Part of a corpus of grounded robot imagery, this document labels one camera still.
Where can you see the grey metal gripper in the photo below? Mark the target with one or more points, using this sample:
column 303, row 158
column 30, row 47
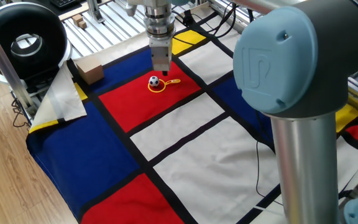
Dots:
column 161, row 56

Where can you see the silver UR5 robot arm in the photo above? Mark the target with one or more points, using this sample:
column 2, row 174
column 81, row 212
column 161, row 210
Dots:
column 291, row 62

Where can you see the small black white soccer ball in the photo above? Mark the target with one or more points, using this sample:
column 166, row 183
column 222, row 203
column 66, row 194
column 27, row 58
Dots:
column 154, row 81

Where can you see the colour block table cloth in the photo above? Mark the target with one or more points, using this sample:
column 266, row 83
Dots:
column 182, row 146

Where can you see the brown cardboard box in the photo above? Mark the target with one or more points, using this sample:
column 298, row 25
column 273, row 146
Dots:
column 90, row 70

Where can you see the small wooden block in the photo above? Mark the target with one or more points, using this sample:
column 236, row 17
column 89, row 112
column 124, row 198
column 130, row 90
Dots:
column 77, row 19
column 83, row 24

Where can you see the black keyboard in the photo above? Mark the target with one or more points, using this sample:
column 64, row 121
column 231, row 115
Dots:
column 62, row 2

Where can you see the metal bracket stand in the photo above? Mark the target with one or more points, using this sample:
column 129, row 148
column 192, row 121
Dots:
column 94, row 12

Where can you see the aluminium frame post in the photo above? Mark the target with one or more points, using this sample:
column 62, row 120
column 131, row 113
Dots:
column 8, row 68

